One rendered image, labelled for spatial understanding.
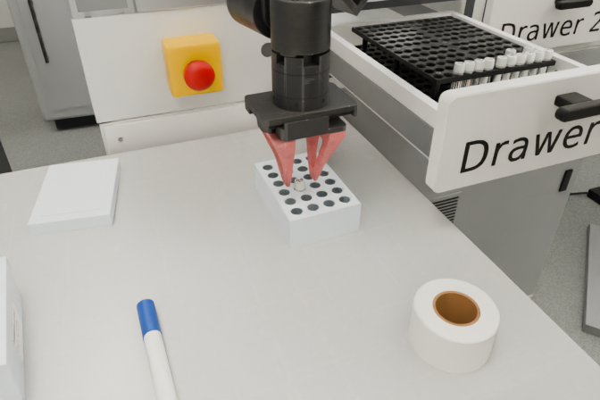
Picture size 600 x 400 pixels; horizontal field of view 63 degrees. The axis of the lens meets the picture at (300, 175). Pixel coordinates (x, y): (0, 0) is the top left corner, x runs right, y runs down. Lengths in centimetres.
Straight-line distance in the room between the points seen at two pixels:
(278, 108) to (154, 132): 31
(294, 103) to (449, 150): 16
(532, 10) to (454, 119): 51
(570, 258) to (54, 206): 160
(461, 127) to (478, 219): 70
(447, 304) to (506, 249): 89
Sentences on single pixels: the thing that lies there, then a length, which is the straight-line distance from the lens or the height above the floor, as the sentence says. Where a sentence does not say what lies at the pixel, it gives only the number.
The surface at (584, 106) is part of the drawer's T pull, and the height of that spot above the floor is 91.
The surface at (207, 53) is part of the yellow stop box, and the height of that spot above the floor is 90.
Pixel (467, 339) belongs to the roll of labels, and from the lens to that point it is 43.
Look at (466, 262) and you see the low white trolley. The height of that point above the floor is 76.
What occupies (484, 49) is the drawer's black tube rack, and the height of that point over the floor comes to 90.
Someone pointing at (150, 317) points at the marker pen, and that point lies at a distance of 47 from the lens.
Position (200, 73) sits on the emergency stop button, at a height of 88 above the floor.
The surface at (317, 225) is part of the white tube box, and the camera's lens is 53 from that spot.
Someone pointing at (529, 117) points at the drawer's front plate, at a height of 89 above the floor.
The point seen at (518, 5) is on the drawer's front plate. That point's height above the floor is 90.
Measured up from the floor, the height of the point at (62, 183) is 78.
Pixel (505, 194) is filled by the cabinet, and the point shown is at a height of 47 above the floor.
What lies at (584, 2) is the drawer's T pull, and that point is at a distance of 101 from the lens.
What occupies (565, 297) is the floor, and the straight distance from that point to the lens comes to 173.
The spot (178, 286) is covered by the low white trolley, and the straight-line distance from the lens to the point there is 51.
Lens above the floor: 112
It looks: 33 degrees down
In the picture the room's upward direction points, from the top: straight up
